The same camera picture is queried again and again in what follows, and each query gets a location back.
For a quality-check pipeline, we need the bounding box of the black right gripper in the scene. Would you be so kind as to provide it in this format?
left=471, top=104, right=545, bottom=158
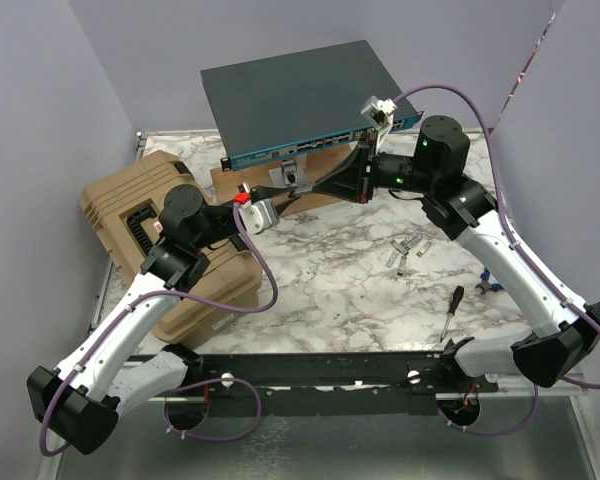
left=313, top=133, right=437, bottom=205

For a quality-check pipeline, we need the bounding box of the dark grey network switch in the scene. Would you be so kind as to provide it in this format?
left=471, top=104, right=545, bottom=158
left=201, top=40, right=401, bottom=171

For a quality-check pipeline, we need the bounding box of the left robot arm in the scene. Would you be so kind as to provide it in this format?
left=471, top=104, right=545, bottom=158
left=26, top=184, right=296, bottom=457

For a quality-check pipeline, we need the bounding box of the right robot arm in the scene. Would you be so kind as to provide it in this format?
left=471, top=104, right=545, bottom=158
left=311, top=115, right=600, bottom=391

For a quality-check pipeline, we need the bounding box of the wooden base board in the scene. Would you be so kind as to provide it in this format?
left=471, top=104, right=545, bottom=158
left=197, top=143, right=373, bottom=232

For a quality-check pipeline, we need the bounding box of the silver SFP module on table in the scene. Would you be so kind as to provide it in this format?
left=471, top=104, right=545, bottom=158
left=390, top=240, right=409, bottom=255

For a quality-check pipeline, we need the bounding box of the small SFP module on table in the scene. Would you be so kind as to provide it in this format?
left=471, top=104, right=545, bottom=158
left=396, top=255, right=407, bottom=277

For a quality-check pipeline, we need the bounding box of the tan plastic tool case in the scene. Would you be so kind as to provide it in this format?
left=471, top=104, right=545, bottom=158
left=80, top=151, right=262, bottom=349

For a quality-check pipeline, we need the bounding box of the black yellow screwdriver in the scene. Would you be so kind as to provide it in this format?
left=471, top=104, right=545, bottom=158
left=440, top=285, right=465, bottom=341

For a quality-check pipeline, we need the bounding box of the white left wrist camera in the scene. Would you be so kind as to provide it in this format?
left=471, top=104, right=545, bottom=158
left=234, top=183, right=279, bottom=235

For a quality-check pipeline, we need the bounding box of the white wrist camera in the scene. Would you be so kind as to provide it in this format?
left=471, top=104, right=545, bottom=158
left=361, top=96, right=397, bottom=134
left=234, top=183, right=279, bottom=235

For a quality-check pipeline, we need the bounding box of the silver metal switch stand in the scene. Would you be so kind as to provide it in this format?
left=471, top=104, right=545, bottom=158
left=269, top=154, right=311, bottom=194

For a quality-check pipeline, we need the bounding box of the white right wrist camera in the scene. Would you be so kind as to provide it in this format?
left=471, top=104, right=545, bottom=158
left=361, top=96, right=397, bottom=134

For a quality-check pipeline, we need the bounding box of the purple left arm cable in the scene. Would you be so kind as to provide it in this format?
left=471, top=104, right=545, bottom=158
left=39, top=204, right=280, bottom=458

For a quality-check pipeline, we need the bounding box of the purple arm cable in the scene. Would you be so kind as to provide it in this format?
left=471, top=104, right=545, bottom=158
left=39, top=204, right=280, bottom=458
left=392, top=84, right=600, bottom=389

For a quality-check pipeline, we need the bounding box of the black metal mounting rail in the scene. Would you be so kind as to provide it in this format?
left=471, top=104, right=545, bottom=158
left=171, top=347, right=498, bottom=418

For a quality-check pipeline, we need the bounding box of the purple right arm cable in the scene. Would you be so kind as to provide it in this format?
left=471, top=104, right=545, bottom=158
left=392, top=84, right=600, bottom=389

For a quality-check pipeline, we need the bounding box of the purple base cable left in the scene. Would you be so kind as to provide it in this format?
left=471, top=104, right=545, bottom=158
left=165, top=376, right=264, bottom=443

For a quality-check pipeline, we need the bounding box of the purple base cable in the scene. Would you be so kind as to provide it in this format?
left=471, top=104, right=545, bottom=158
left=165, top=376, right=264, bottom=443
left=441, top=379, right=539, bottom=436

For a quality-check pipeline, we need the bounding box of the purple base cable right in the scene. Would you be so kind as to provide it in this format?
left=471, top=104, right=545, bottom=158
left=441, top=379, right=539, bottom=436

